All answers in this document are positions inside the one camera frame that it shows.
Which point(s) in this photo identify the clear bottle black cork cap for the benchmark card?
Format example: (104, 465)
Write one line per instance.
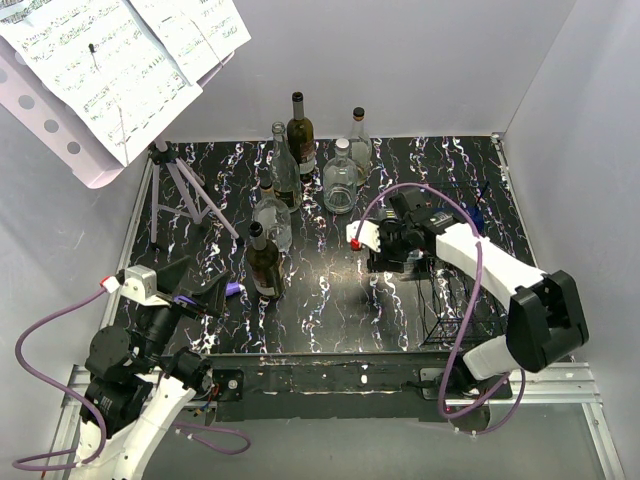
(360, 145)

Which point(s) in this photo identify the black wire wine rack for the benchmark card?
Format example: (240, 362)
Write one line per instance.
(443, 291)

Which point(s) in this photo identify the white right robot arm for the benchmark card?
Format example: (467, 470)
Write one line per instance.
(546, 320)

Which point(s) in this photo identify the clear bottle gold neck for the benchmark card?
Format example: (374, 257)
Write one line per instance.
(274, 216)

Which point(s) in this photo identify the clear flask black gold label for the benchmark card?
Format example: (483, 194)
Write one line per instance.
(419, 257)

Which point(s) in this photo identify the blue clear tall bottle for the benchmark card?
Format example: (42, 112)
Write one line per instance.
(477, 217)

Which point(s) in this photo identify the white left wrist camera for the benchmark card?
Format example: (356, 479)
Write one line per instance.
(140, 285)

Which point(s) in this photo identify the small sheet music page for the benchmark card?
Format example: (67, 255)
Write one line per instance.
(198, 35)

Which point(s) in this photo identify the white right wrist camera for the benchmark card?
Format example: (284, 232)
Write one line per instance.
(363, 234)

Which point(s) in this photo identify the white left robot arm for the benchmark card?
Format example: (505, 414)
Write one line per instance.
(137, 390)

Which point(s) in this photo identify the clear green-tinted bottle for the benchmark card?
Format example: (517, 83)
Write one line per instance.
(284, 170)

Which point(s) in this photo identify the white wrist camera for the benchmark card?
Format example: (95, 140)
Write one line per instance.
(140, 285)
(363, 234)

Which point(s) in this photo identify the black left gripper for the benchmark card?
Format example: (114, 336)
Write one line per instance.
(170, 276)

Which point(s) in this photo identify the dark brown wine bottle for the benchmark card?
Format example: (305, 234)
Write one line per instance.
(301, 140)

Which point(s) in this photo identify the purple marker pen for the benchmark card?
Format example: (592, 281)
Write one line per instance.
(234, 290)

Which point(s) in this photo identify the clear square bottle white label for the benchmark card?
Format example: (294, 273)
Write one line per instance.
(339, 180)

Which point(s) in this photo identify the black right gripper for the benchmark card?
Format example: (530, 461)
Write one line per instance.
(379, 260)

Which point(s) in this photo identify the lilac music stand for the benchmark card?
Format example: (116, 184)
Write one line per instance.
(60, 129)

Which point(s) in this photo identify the green wine bottle silver neck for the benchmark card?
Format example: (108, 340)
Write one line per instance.
(265, 262)

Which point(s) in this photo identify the large sheet music page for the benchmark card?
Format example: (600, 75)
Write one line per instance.
(102, 61)

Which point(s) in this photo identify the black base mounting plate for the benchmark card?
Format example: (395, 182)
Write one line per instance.
(325, 386)

